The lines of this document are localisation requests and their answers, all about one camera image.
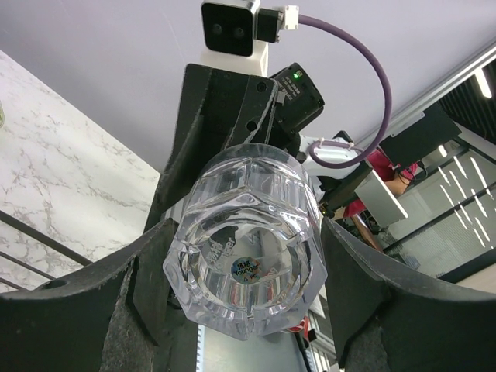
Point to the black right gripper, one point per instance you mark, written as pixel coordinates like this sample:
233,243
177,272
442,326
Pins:
272,111

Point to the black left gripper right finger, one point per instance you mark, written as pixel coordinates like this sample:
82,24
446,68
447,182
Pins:
386,316

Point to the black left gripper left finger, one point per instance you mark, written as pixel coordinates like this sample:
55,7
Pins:
107,316

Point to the black wire dish rack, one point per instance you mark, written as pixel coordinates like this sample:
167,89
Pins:
34,252

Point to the clear glass tumbler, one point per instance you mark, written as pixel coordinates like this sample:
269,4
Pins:
247,258

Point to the person in red shirt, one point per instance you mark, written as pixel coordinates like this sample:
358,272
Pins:
382,203

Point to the black computer monitor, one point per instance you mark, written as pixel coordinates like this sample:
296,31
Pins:
421,138

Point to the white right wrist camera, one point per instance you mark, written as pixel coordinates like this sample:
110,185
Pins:
237,34

